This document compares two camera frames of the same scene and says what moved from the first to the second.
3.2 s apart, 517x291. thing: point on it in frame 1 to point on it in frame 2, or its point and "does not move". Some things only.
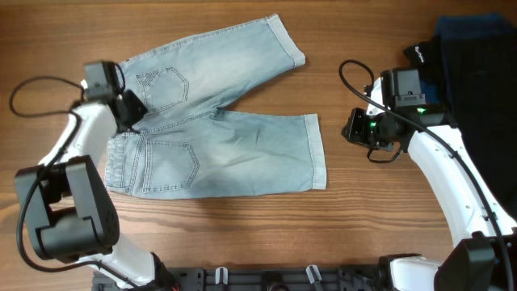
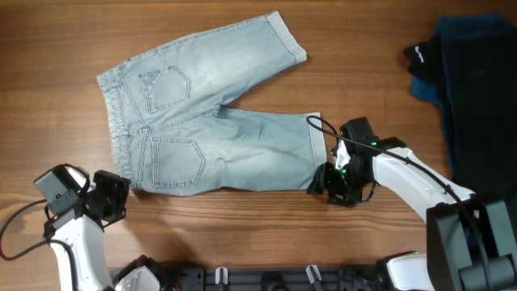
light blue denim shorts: [190, 147] does not move
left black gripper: [139, 110] to [119, 187]
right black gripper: [353, 134] to [323, 178]
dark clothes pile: [471, 66] does not move
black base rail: [262, 278] does not move
